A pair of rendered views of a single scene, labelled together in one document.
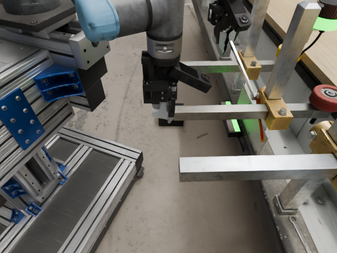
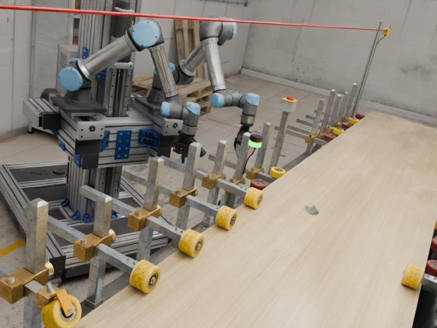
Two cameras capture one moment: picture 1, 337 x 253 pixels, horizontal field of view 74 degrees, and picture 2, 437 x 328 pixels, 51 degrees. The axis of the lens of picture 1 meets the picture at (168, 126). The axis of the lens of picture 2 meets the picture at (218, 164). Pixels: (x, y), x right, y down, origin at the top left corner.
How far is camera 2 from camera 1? 190 cm
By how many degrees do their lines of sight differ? 33
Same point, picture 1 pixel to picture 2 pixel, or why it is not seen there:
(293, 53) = (242, 153)
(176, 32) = (190, 123)
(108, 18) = (167, 110)
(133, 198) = not seen: hidden behind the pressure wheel
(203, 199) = not seen: hidden behind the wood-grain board
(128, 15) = (173, 111)
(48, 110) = (136, 149)
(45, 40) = (154, 117)
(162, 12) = (186, 114)
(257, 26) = (261, 150)
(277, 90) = (237, 173)
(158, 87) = (179, 144)
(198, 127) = not seen: hidden behind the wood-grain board
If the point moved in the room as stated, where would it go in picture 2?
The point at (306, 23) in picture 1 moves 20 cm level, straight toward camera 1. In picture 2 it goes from (244, 140) to (208, 140)
